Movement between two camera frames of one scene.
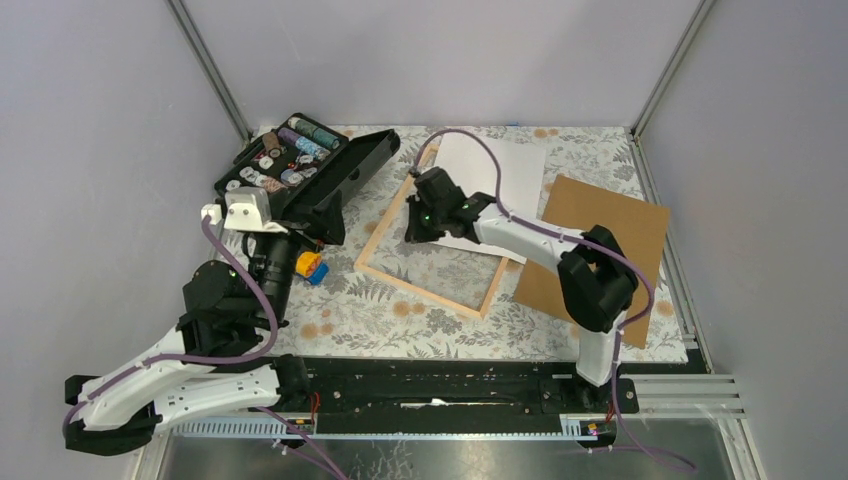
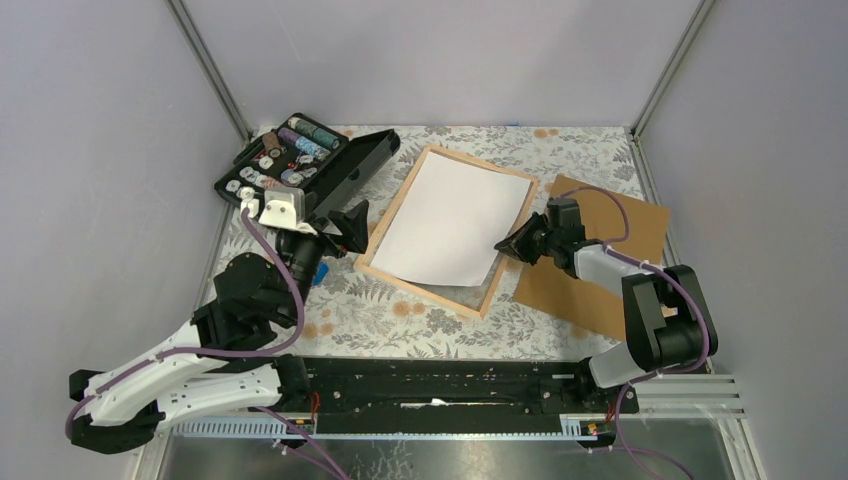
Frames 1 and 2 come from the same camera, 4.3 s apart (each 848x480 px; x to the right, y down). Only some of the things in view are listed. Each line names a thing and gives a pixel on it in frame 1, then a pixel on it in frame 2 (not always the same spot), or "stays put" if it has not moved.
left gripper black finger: (327, 219) -> (353, 226)
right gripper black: (415, 234) -> (516, 245)
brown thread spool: (272, 145) stays put
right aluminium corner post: (672, 65) stays put
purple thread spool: (288, 136) stays put
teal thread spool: (314, 133) stays put
